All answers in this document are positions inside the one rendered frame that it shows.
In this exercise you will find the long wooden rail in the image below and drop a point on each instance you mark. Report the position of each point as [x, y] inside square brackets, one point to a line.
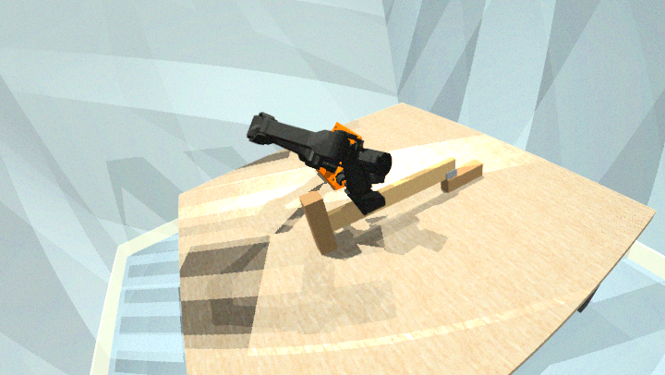
[400, 190]

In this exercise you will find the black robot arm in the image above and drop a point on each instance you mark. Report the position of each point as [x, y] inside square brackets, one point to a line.
[324, 148]

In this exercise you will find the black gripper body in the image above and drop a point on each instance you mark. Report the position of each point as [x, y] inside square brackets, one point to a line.
[356, 182]

